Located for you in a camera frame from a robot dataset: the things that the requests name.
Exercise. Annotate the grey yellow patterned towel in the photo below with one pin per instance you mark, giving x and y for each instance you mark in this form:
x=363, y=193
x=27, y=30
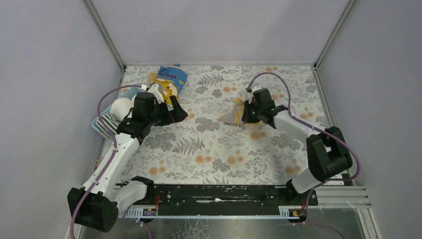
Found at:
x=235, y=115

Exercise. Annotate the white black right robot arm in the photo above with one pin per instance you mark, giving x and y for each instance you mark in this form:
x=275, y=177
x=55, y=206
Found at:
x=326, y=151

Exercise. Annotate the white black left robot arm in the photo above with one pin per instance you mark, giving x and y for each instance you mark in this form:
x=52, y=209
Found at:
x=97, y=203

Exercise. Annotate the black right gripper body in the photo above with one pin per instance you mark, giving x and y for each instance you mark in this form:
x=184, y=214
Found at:
x=249, y=112

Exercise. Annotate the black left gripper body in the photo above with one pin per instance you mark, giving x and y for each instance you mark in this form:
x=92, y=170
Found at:
x=166, y=112

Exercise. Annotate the white slotted cable duct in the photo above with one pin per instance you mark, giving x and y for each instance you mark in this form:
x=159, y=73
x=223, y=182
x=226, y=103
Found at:
x=153, y=213

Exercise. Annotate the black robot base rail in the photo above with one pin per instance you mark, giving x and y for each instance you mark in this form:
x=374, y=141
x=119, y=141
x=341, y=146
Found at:
x=220, y=199

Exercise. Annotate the blue yellow printed towel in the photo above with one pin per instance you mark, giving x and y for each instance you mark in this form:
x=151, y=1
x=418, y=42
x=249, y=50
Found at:
x=171, y=80

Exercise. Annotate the floral patterned table mat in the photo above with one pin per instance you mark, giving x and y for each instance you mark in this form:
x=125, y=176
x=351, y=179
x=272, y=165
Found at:
x=202, y=150

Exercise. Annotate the black white striped rolled towel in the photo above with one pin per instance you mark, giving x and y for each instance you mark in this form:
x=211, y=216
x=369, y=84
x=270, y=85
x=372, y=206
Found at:
x=108, y=126

